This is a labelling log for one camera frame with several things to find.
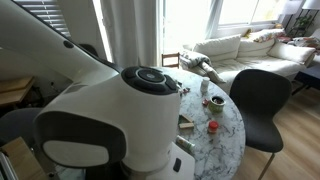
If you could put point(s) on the white sofa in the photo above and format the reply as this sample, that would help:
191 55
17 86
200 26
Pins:
253 63

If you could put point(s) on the white lamp shade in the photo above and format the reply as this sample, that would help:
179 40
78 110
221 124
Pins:
311 4
291 6

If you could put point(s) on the dark ceramic mug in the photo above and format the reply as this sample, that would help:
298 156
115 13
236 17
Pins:
216 104

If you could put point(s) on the white window blinds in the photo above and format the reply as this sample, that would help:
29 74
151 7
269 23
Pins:
46 13

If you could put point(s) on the small red object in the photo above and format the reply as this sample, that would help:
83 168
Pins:
205 102

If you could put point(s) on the small wooden block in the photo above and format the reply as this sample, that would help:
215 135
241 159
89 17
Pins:
186 125

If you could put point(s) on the white green tube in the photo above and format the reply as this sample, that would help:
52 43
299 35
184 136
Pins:
185 143

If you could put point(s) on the black shell chair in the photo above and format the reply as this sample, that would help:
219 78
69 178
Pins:
260 110

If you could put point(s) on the white curtain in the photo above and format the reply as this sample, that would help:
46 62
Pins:
130 30

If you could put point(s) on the wooden desk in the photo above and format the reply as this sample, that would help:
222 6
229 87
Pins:
15 90

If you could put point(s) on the small white pill bottle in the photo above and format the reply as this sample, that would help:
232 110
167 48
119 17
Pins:
204 85

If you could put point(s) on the small jar red lid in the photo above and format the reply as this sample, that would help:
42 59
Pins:
213 126

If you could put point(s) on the wooden chair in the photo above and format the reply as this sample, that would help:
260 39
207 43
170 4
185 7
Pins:
170 60

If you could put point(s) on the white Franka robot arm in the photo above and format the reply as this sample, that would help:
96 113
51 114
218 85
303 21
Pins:
110 110

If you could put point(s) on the green house plant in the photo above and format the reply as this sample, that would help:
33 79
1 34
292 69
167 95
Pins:
303 21

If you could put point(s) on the folded grey white blanket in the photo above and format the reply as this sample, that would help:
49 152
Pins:
196 60

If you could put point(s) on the black coffee table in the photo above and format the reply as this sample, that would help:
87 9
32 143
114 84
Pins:
308 78

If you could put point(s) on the light brown wooden panel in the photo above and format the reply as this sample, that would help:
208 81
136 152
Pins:
23 160

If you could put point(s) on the floral pillow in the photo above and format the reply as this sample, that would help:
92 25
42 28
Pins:
266 35

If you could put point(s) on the thin wooden stick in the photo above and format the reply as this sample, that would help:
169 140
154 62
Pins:
188 118

